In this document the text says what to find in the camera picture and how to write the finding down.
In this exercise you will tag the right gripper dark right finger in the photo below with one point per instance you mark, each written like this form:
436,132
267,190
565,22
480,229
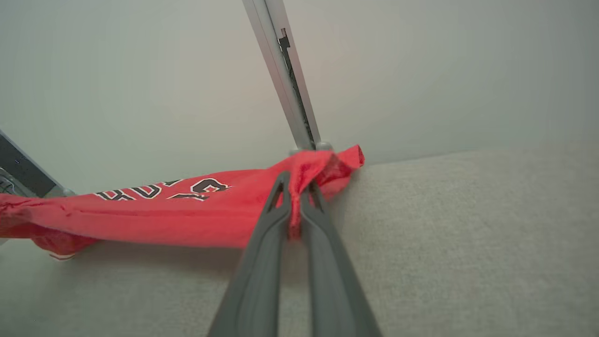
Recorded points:
332,276

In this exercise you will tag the red jersey with white trim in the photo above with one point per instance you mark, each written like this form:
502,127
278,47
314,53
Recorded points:
154,220

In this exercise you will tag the grey metal partition post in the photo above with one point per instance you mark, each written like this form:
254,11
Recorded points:
286,79

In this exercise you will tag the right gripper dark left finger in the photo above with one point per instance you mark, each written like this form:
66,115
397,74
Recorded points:
257,271

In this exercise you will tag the grey metal frame with dark panel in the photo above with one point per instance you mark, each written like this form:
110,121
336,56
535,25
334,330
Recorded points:
21,171

